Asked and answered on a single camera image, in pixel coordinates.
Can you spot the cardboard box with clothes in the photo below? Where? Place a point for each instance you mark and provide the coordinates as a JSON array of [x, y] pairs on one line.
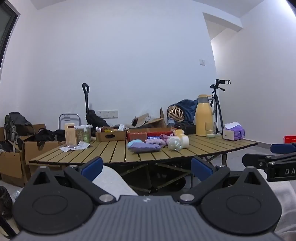
[[34, 150]]

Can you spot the yellow thermos jug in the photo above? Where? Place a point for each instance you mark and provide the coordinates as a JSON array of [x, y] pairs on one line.
[[204, 115]]

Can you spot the black bag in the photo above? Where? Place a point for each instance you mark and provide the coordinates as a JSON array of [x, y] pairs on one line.
[[96, 120]]

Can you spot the clear food container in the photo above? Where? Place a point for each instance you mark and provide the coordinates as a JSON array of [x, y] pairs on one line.
[[79, 133]]

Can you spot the large cardboard box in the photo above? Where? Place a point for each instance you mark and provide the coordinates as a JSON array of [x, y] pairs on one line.
[[11, 166]]

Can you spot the open cardboard box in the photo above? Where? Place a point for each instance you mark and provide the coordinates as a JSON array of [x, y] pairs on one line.
[[155, 122]]

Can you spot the clear bag of soft filling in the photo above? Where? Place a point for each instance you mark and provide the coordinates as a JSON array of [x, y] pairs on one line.
[[174, 144]]

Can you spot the dark door frame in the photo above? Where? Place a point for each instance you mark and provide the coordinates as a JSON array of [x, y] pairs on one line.
[[5, 27]]

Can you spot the white paper sheets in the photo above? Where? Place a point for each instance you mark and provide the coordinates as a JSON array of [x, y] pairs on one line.
[[84, 145]]

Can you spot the silver foil packet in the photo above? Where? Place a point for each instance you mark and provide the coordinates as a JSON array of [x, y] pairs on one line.
[[74, 146]]

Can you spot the purple tissue box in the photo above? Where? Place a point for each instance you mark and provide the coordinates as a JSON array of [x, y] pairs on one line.
[[233, 133]]

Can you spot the black case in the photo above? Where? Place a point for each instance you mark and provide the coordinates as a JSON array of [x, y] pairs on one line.
[[188, 129]]

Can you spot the wicker ball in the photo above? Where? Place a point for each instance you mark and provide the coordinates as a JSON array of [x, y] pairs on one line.
[[175, 113]]

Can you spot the black trash bin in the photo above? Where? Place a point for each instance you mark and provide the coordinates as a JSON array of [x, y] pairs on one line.
[[5, 204]]

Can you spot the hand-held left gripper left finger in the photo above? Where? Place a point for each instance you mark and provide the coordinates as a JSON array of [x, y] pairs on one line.
[[93, 168]]

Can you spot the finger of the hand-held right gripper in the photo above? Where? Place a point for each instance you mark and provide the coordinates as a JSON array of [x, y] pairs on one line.
[[281, 148], [253, 160]]

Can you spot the light purple plush toy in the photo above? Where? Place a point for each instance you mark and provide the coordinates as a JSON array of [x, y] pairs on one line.
[[157, 142]]

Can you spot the brown cardboard tray box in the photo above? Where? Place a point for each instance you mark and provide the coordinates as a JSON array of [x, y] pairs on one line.
[[110, 136]]

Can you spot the red bucket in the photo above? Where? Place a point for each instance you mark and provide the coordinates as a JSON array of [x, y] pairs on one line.
[[290, 139]]

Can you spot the wooden box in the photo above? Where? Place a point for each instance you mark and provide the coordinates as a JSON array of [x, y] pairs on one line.
[[70, 134]]

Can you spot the yellow plush toy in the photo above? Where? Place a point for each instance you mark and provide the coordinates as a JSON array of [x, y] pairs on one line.
[[179, 132]]

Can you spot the black tripod with camera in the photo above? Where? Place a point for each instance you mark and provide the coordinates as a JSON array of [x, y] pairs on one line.
[[217, 102]]

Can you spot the glass cup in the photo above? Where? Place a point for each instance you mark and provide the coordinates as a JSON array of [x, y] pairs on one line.
[[211, 132]]

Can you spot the blue water bottle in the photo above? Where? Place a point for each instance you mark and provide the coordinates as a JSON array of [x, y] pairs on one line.
[[170, 121]]

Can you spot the person's left leg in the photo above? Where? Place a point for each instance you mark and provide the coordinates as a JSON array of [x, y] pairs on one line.
[[111, 183]]

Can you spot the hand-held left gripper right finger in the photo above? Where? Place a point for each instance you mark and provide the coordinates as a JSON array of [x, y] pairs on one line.
[[201, 169]]

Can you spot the dark green backpack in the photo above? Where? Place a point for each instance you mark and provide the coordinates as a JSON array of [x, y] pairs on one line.
[[15, 125]]

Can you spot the light blue soft pouch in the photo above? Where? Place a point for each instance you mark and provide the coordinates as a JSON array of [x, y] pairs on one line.
[[134, 143]]

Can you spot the white wall outlet strip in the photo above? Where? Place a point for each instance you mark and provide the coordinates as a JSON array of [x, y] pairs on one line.
[[107, 114]]

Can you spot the beige fluffy mat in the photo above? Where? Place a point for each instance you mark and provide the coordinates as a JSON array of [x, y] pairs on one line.
[[142, 120]]

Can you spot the white light switch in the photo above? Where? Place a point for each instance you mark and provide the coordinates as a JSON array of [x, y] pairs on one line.
[[202, 62]]

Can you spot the dark blue cloth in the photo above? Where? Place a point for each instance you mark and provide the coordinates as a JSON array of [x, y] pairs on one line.
[[189, 109]]

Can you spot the black clothes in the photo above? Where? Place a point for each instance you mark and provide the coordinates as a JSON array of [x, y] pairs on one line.
[[49, 134]]

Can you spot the purple woven cushion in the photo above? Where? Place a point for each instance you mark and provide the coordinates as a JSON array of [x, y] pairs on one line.
[[145, 148]]

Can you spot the green spray bottle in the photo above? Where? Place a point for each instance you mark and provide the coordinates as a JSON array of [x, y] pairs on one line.
[[86, 136]]

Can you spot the red cardboard box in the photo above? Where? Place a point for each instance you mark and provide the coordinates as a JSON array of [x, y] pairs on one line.
[[138, 134]]

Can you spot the folding slatted wooden table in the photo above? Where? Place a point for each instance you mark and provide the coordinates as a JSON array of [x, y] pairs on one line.
[[115, 150]]

